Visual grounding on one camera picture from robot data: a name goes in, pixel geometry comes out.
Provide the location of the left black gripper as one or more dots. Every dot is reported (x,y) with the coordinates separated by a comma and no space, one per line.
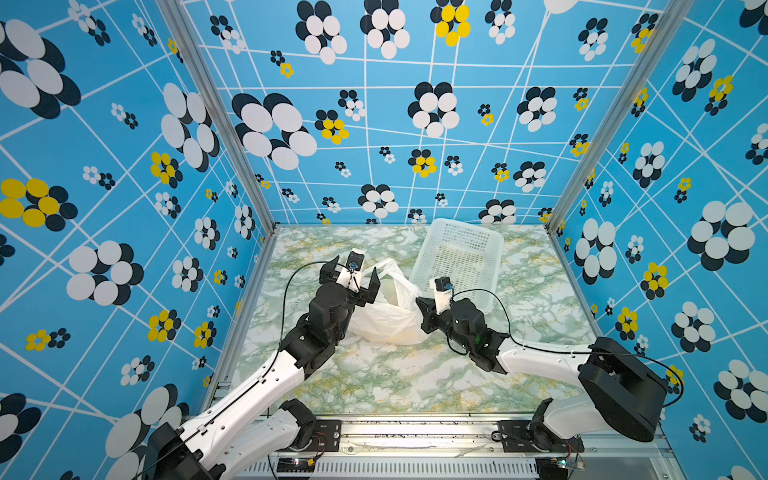
(370,293)

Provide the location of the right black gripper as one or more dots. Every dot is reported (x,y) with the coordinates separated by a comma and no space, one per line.
(428,305)

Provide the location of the white plastic bag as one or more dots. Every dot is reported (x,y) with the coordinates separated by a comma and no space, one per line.
(394,317)

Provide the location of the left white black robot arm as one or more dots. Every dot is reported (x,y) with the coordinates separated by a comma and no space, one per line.
(244,426)

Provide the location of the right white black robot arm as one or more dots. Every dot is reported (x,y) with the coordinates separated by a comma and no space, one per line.
(618,391)

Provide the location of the white plastic basket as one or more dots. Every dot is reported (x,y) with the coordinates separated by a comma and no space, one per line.
(469,255)

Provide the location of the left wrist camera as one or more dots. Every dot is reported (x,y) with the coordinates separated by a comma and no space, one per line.
(350,275)

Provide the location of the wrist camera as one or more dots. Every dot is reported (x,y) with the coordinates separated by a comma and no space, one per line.
(443,293)
(350,275)

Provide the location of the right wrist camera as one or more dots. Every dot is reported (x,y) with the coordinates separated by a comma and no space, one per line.
(443,293)

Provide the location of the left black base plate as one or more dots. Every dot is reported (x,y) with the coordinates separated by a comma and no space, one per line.
(324,437)

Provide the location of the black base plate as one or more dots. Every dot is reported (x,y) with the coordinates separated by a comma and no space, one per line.
(324,437)
(517,436)

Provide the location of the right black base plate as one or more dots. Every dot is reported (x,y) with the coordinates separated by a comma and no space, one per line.
(517,436)

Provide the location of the aluminium front rail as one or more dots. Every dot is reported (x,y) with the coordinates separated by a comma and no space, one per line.
(461,447)

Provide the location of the left aluminium corner post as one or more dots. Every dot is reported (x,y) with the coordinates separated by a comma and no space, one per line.
(181,30)

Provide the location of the aluminium corner post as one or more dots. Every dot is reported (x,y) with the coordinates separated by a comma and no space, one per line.
(181,30)
(670,21)

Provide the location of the right aluminium corner post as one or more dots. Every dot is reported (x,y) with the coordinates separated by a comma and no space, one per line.
(670,21)

